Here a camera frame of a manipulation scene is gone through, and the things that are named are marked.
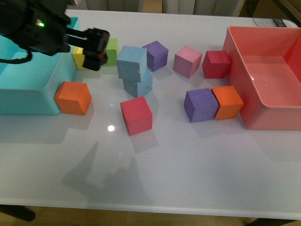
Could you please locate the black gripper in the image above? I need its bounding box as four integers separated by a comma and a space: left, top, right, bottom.
17, 4, 110, 71

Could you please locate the light blue foam cube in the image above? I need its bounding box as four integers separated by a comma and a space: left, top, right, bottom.
123, 70, 153, 98
116, 46, 147, 82

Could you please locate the yellow foam cube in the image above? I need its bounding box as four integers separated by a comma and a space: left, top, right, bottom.
72, 47, 86, 70

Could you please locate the green foam cube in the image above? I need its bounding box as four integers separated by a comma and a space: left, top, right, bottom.
104, 38, 119, 66

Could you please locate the orange foam cube near bin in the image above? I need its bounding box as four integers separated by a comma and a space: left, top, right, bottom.
54, 81, 92, 115

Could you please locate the purple foam cube back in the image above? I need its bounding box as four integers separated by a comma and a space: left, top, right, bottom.
143, 40, 169, 72

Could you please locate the purple foam cube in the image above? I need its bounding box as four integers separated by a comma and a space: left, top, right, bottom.
183, 88, 218, 123
143, 40, 169, 72

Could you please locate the cyan plastic bin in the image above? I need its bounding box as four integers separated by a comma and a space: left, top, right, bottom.
0, 16, 82, 116

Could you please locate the red foam cube front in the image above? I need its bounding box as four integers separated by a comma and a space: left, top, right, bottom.
120, 97, 153, 136

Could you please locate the pink foam cube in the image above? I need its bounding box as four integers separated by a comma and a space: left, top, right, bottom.
173, 46, 203, 78

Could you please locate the purple foam cube front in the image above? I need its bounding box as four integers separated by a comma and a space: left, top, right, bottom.
183, 88, 218, 123

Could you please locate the dark red foam cube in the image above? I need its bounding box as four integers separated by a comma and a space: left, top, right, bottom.
202, 50, 231, 79

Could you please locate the orange foam cube right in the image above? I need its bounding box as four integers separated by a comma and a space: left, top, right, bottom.
211, 86, 244, 120

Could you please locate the table label sticker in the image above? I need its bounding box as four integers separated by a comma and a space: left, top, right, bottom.
253, 17, 287, 27

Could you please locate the pink plastic bin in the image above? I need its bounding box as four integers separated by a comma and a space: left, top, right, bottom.
223, 26, 301, 130

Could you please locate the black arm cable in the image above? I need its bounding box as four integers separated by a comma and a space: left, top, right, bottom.
0, 48, 33, 64

